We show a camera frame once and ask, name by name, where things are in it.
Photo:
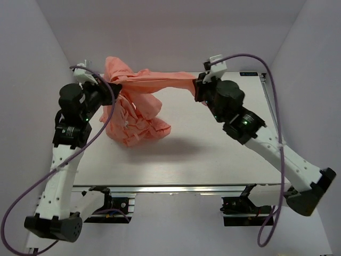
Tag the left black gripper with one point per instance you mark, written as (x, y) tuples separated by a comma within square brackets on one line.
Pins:
[(103, 88)]

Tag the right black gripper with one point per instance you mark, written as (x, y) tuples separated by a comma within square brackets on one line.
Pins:
[(201, 86)]

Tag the salmon pink jacket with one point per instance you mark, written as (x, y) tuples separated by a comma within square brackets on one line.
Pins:
[(134, 118)]

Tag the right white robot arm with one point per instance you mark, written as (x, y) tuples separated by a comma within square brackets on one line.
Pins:
[(302, 183)]

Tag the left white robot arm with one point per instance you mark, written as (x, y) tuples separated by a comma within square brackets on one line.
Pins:
[(56, 217)]

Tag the right blue table label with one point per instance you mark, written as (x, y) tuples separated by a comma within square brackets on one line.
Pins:
[(247, 74)]

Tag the front white panel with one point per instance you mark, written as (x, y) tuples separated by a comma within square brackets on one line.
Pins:
[(190, 224)]

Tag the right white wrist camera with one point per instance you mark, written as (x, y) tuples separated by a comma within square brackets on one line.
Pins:
[(214, 67)]

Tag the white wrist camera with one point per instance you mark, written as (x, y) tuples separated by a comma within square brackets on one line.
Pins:
[(214, 67), (81, 75)]

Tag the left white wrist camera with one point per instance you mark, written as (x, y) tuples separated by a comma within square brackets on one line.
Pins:
[(81, 75)]

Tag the right aluminium side rail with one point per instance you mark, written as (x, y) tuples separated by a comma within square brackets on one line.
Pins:
[(268, 91)]

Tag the front aluminium rail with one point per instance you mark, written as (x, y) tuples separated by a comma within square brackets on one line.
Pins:
[(176, 189)]

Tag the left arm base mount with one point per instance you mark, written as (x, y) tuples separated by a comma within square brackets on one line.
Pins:
[(112, 208)]

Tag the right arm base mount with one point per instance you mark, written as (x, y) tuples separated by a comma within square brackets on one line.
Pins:
[(239, 211)]

